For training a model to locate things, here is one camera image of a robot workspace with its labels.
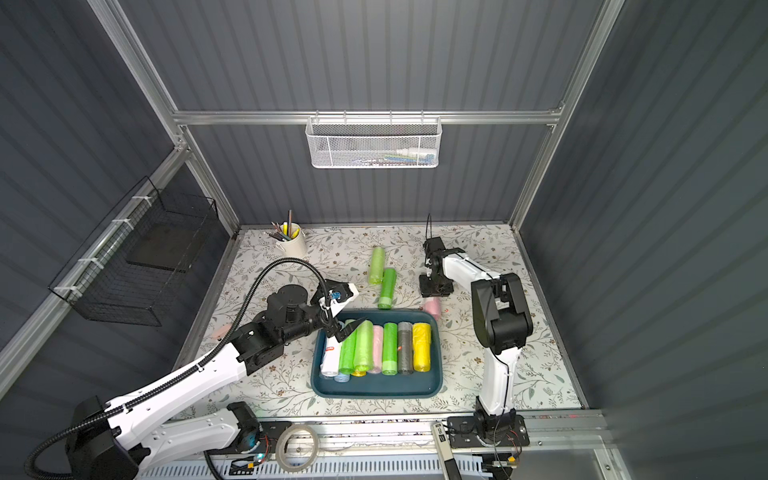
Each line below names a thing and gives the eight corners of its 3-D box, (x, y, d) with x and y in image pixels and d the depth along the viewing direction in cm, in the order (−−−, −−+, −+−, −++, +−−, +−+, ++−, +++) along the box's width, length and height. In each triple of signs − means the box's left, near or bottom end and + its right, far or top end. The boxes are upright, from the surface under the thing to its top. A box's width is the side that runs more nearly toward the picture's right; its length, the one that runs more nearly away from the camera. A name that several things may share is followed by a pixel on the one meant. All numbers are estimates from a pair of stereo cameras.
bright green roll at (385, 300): (377, 308, 99) (377, 304, 97) (383, 273, 109) (383, 267, 106) (391, 310, 99) (391, 305, 96) (396, 274, 108) (396, 268, 106)
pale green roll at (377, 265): (369, 284, 105) (369, 278, 102) (371, 252, 115) (371, 246, 112) (384, 284, 105) (383, 278, 102) (384, 252, 115) (384, 246, 112)
